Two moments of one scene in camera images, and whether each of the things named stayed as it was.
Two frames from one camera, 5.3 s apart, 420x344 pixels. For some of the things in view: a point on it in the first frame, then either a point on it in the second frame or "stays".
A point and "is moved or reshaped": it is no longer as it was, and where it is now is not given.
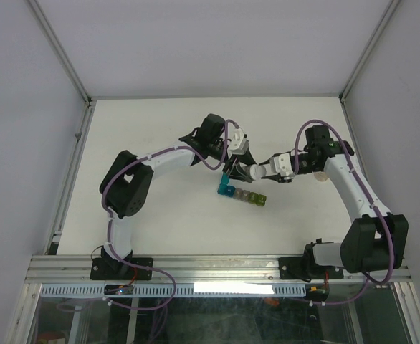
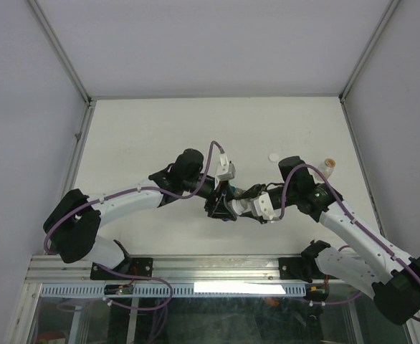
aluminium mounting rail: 193,269 stays
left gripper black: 236,169 → 211,202
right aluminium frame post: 391,6 stays
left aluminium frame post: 60,49 stays
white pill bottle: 256,171 → 240,206
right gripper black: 278,178 → 253,191
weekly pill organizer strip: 240,194 is moved or reshaped
